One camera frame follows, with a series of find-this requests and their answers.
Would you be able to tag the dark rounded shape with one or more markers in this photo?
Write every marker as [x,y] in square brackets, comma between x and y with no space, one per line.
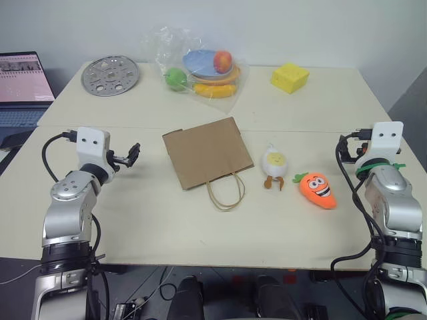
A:
[275,296]
[188,298]

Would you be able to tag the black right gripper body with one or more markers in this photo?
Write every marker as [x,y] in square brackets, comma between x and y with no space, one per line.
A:
[350,151]

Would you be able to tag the orange plate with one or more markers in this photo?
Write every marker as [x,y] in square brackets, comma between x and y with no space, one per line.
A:
[233,74]

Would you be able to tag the perforated round metal plate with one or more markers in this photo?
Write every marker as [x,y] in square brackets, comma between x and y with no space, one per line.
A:
[109,76]

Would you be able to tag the yellow cheese block toy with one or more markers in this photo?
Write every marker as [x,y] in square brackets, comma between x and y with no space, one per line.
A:
[288,78]

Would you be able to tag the green zip tie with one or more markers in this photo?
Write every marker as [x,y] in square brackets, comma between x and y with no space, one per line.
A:
[373,166]

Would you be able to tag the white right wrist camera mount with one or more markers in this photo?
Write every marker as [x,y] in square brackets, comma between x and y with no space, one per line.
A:
[383,143]

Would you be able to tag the clear plastic bag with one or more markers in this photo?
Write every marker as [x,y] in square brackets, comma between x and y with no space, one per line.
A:
[230,96]

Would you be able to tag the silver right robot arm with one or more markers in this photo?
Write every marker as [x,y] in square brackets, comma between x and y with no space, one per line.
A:
[395,206]

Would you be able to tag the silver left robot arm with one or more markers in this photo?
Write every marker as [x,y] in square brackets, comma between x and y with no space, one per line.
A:
[65,213]

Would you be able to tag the red apple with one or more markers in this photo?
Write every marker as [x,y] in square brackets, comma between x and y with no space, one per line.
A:
[222,61]

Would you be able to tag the black flat device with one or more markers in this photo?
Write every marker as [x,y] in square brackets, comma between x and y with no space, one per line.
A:
[15,140]

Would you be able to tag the white egg plush toy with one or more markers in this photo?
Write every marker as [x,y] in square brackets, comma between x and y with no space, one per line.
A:
[274,163]

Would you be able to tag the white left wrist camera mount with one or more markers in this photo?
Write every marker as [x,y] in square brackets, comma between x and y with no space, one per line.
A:
[90,146]

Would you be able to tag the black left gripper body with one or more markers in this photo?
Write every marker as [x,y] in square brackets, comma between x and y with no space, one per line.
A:
[117,160]

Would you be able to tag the orange carrot plush toy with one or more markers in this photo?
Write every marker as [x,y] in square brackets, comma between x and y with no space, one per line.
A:
[318,191]

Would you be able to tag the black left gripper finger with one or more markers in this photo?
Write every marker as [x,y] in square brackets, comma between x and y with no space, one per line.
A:
[135,149]
[130,162]

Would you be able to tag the open laptop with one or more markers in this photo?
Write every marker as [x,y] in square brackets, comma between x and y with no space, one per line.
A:
[20,90]

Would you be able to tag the small black box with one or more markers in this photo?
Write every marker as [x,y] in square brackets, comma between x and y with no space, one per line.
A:
[126,310]

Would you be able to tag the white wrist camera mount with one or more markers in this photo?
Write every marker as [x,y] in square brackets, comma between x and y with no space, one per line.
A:
[383,143]
[90,146]

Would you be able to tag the green apple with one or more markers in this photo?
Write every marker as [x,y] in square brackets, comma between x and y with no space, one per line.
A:
[175,78]

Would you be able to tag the brown paper bag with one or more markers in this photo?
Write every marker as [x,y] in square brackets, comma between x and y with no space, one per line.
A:
[207,153]

